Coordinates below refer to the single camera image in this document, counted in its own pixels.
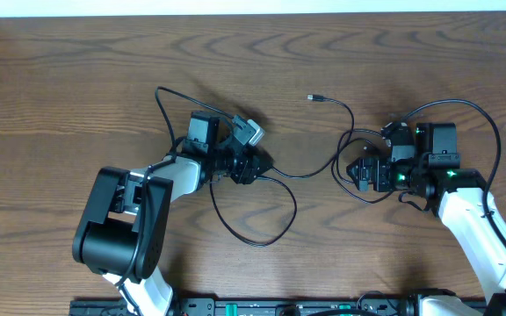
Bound black usb cable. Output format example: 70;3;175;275
208;127;386;248
307;93;395;205

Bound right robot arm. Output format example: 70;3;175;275
346;123;506;315

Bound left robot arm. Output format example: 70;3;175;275
72;111;271;315

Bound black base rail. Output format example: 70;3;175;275
69;291;416;316

